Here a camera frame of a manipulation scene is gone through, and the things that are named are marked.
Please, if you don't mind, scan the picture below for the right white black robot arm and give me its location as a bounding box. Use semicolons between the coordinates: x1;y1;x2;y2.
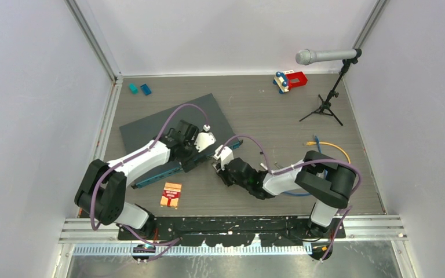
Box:
213;147;362;238

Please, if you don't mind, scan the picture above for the red and gold card box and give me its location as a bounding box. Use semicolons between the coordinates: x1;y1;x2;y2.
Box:
160;182;182;209

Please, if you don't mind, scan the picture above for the teal plastic block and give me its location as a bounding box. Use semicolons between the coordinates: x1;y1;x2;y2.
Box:
128;83;138;94

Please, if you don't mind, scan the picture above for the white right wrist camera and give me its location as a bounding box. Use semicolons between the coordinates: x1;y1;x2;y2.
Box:
213;145;234;170

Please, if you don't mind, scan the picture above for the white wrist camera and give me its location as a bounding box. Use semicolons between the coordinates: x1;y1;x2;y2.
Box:
194;132;216;152
213;145;234;170

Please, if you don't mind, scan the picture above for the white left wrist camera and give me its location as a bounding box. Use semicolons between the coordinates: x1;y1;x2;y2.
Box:
194;132;216;152

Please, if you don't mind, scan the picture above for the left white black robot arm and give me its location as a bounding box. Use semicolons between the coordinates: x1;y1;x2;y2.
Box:
74;120;216;240

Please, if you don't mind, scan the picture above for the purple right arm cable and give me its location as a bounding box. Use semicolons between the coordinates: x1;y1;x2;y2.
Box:
214;134;363;262

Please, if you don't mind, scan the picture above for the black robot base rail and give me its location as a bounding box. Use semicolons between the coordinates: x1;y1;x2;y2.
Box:
119;214;346;248

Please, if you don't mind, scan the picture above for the yellow ethernet cable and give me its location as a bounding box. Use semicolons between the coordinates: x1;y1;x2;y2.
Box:
304;141;352;165

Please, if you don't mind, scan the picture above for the red white blue toy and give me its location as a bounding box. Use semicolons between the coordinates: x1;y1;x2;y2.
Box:
272;70;308;94

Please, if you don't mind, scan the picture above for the black microphone tripod stand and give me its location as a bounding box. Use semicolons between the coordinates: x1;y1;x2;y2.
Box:
299;56;361;126

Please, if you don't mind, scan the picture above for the blue ethernet cable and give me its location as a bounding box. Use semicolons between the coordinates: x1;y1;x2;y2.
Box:
283;135;329;197

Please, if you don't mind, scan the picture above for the dark network switch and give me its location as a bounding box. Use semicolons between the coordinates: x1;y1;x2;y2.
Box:
120;94;235;189

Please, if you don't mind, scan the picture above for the blue plastic block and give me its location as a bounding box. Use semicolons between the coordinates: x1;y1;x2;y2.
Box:
140;84;152;96

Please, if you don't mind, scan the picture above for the grey microphone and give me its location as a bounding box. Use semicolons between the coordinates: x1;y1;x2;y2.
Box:
295;49;362;65

